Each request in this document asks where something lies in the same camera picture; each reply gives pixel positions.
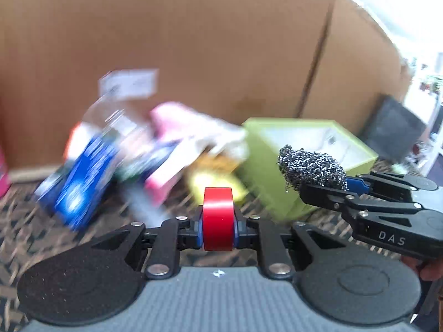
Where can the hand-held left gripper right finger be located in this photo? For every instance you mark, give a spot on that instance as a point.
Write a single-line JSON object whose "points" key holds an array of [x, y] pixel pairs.
{"points": [[238, 230]]}

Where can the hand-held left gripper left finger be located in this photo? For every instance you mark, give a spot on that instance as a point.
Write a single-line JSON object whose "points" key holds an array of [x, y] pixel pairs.
{"points": [[199, 228]]}

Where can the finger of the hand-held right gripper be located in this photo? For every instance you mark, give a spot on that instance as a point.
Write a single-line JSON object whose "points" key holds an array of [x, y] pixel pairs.
{"points": [[332, 197], [356, 184]]}

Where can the red tape roll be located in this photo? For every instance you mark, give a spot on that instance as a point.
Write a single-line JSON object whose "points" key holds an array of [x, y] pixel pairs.
{"points": [[218, 219]]}

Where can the steel wool scrubber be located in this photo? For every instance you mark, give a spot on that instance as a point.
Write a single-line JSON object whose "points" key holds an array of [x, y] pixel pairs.
{"points": [[311, 167]]}

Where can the green box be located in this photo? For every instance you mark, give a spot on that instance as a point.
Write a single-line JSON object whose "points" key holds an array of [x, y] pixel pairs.
{"points": [[263, 166]]}

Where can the blue box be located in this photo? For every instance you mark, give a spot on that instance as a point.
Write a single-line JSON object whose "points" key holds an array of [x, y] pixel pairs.
{"points": [[84, 179]]}

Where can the person's right hand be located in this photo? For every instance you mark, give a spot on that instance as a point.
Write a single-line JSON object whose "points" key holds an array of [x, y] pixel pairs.
{"points": [[431, 271]]}

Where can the yellow packet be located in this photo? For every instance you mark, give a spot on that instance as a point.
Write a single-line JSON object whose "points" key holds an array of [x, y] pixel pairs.
{"points": [[211, 179]]}

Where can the pink and white box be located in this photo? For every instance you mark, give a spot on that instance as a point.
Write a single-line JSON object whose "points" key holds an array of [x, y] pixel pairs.
{"points": [[166, 176]]}

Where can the dark grey bag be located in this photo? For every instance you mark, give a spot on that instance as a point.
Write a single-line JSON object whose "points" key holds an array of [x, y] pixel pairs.
{"points": [[392, 129]]}

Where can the white cloth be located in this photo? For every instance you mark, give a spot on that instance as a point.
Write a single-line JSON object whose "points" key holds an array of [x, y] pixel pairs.
{"points": [[221, 133]]}

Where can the glass door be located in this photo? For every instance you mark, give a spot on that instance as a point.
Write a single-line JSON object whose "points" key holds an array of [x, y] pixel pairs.
{"points": [[436, 128]]}

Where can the pink packet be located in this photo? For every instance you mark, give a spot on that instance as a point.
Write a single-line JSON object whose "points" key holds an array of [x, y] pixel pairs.
{"points": [[169, 117]]}

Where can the clear plastic bottle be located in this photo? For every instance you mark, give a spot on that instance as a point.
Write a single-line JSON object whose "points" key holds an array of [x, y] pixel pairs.
{"points": [[107, 117]]}

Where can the white shipping label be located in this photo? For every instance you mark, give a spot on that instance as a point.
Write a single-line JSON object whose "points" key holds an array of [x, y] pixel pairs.
{"points": [[129, 83]]}

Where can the large cardboard box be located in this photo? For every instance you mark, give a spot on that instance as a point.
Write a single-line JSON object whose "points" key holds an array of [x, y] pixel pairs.
{"points": [[207, 34]]}

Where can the magenta box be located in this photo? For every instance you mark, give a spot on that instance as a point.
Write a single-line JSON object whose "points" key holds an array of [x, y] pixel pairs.
{"points": [[3, 174]]}

